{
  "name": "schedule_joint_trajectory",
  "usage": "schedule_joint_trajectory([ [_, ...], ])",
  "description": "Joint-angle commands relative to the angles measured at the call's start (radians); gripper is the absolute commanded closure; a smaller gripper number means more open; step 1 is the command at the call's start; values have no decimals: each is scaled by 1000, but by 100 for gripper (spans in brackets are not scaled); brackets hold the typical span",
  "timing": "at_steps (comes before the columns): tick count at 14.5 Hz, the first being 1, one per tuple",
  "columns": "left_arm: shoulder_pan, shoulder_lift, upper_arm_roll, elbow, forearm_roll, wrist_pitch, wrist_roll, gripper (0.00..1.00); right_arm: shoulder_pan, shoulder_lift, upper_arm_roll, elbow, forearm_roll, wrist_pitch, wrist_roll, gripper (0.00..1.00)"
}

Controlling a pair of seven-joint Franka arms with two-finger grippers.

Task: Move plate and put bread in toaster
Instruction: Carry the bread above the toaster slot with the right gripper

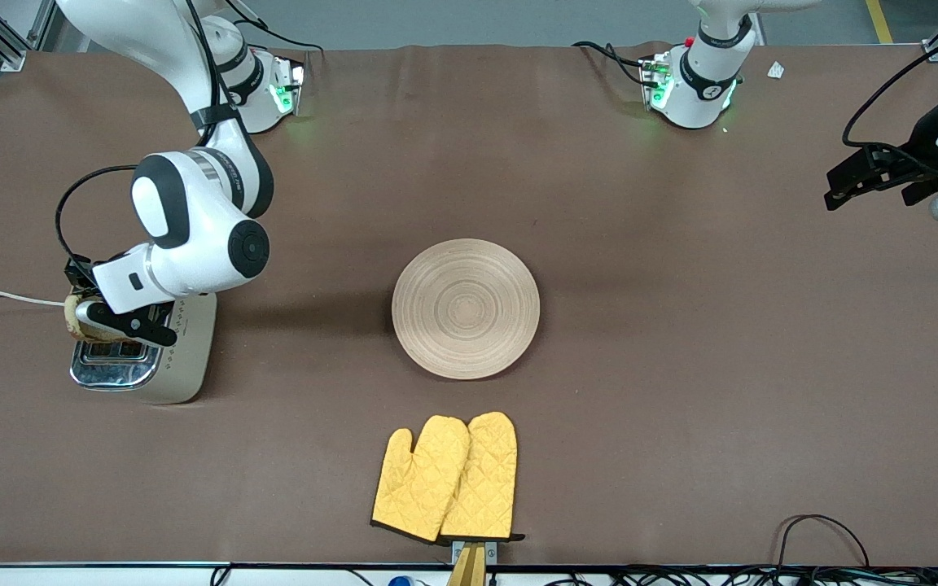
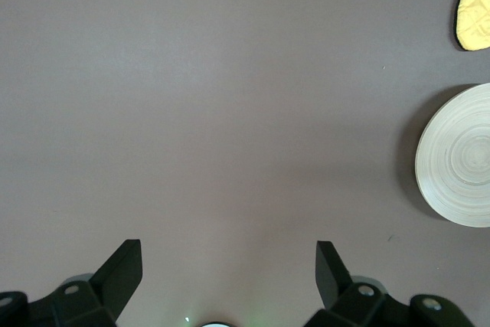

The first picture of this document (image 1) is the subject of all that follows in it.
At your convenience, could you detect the black left base cable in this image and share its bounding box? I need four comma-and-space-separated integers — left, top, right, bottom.
573, 41, 651, 89

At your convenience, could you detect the looped black cable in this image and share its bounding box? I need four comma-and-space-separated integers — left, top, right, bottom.
777, 514, 871, 571

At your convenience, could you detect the black base cable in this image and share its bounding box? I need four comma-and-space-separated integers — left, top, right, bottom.
573, 41, 651, 89
225, 0, 325, 55

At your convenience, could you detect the yellow quilted oven mitt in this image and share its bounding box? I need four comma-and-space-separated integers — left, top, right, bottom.
440, 411, 525, 543
370, 415, 471, 544

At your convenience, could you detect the round wooden plate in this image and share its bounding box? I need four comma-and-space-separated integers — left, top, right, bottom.
392, 238, 541, 380

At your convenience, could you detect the cream and chrome toaster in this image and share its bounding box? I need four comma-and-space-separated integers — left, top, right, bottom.
70, 293, 218, 405

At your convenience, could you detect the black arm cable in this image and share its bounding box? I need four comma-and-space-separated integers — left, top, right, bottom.
842, 0, 938, 149
56, 165, 140, 273

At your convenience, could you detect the black right base cable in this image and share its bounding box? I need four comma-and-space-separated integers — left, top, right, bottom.
225, 0, 325, 55

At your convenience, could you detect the metal and wood camera bracket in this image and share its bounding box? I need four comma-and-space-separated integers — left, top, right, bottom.
446, 540, 498, 586

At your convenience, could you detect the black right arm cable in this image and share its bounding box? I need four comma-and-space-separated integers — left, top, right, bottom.
56, 165, 140, 273

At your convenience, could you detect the slice of brown bread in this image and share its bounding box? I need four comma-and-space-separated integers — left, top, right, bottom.
64, 293, 112, 343

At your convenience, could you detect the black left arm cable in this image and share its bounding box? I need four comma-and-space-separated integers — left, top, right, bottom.
842, 0, 938, 149

